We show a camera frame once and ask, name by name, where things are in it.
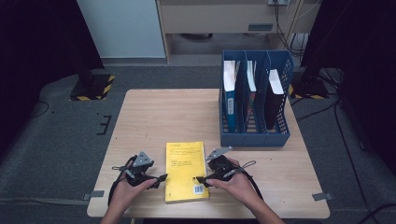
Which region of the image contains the grey tape piece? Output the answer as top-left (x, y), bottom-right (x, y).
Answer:
top-left (82, 190), bottom-right (106, 201)
top-left (312, 192), bottom-right (333, 202)

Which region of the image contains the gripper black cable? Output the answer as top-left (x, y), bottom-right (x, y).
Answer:
top-left (232, 160), bottom-right (264, 202)
top-left (106, 154), bottom-right (138, 206)

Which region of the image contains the hanging cable bundle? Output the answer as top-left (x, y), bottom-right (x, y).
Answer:
top-left (273, 0), bottom-right (312, 59)

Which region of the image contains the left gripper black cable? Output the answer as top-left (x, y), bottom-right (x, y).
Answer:
top-left (106, 154), bottom-right (138, 206)

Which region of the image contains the illustrated paperback book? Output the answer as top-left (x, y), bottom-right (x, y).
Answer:
top-left (244, 60), bottom-right (258, 132)

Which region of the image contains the beige cabinet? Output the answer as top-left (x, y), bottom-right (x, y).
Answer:
top-left (155, 0), bottom-right (321, 64)

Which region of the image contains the plain blue book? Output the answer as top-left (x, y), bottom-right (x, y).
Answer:
top-left (223, 60), bottom-right (243, 133)

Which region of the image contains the striped black stand base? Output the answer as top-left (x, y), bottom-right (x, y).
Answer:
top-left (289, 70), bottom-right (332, 101)
top-left (69, 73), bottom-right (116, 102)

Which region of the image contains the black curtain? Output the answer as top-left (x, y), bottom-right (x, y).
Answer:
top-left (0, 0), bottom-right (106, 157)
top-left (300, 0), bottom-right (396, 175)

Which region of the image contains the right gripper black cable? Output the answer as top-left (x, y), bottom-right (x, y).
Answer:
top-left (232, 160), bottom-right (264, 202)

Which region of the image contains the blue file rack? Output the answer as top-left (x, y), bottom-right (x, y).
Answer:
top-left (219, 49), bottom-right (294, 147)

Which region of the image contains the person's right hand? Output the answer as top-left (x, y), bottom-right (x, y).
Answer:
top-left (205, 158), bottom-right (262, 210)

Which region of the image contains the yellow book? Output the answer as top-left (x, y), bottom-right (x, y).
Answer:
top-left (164, 141), bottom-right (210, 204)

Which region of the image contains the person's left hand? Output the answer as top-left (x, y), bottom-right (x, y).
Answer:
top-left (108, 177), bottom-right (159, 213)

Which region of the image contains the black floor cable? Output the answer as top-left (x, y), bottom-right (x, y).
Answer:
top-left (358, 203), bottom-right (396, 224)
top-left (295, 101), bottom-right (339, 123)
top-left (29, 101), bottom-right (50, 119)
top-left (334, 102), bottom-right (373, 216)

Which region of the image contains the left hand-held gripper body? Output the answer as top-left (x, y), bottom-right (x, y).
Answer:
top-left (124, 150), bottom-right (155, 188)

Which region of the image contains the black hardcover book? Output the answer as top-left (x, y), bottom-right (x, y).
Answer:
top-left (264, 68), bottom-right (285, 131)

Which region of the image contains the white panel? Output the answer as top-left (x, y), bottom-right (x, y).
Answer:
top-left (77, 0), bottom-right (166, 59)

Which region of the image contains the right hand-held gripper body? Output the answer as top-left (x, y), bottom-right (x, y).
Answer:
top-left (205, 146), bottom-right (240, 185)

